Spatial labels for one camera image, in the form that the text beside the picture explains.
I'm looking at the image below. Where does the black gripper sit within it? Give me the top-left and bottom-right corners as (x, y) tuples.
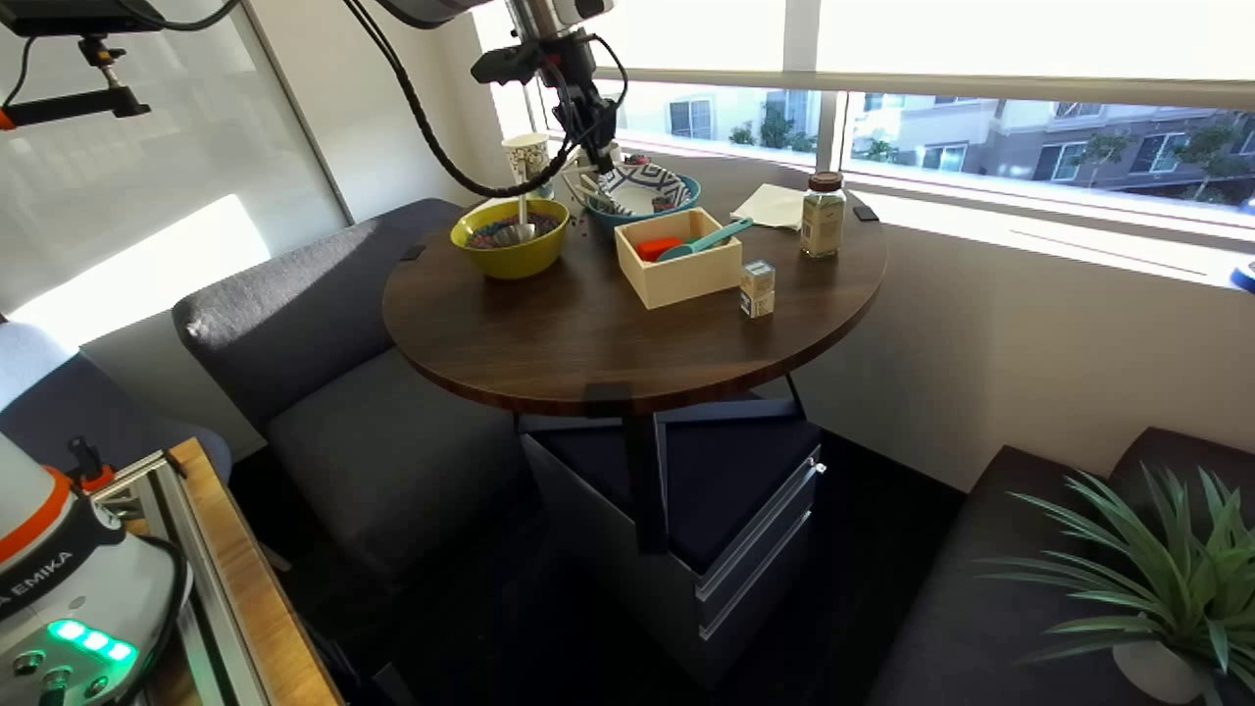
(524, 26), (626, 177)

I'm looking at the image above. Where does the white patterned bowl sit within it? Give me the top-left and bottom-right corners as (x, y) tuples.
(590, 154), (692, 219)

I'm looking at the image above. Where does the blue bowl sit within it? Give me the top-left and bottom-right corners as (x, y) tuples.
(559, 168), (704, 243)

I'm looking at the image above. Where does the colourful cereal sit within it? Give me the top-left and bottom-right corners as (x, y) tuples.
(467, 211), (559, 252)

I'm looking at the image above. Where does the yellow bowl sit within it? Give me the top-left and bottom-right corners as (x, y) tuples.
(447, 193), (577, 281)

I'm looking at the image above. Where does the white printed paper cup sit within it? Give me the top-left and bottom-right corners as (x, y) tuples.
(496, 129), (559, 198)

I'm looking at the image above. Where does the teal plastic spoon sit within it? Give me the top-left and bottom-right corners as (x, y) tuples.
(660, 216), (756, 264)

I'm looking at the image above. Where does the light wooden box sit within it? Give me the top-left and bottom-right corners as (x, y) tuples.
(613, 205), (747, 313)

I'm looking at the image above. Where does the white paper sheet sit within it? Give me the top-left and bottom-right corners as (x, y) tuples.
(726, 180), (814, 236)

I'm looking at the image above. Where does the glass jar dark lid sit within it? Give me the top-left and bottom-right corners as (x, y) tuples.
(794, 172), (852, 264)

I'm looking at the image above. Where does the dark grey upholstered bench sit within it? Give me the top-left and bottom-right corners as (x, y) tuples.
(168, 193), (539, 593)
(867, 424), (1255, 706)

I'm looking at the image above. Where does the grey filing cabinet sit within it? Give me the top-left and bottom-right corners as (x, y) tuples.
(517, 402), (831, 691)

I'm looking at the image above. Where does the wooden robot cart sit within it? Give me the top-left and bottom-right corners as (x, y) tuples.
(168, 433), (346, 706)

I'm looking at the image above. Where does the green spiky plant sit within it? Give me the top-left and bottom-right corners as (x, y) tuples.
(984, 464), (1255, 699)

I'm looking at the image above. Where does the white plant pot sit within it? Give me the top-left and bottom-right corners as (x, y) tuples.
(1109, 636), (1210, 706)

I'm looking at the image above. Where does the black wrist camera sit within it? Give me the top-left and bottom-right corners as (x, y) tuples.
(467, 39), (547, 88)

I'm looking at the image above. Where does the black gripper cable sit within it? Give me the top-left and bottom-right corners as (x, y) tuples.
(341, 0), (636, 205)

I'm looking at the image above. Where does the black table pedestal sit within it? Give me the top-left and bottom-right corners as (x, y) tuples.
(620, 385), (679, 555)

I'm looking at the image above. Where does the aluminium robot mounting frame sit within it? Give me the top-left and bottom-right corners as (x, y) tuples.
(91, 445), (271, 706)

